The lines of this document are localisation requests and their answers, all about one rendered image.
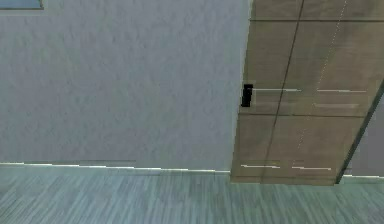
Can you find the brown wooden room door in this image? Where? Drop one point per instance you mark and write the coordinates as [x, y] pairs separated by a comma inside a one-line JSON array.
[[310, 133]]

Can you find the blue framed wall picture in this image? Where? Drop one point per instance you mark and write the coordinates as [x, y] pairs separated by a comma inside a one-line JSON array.
[[20, 3]]

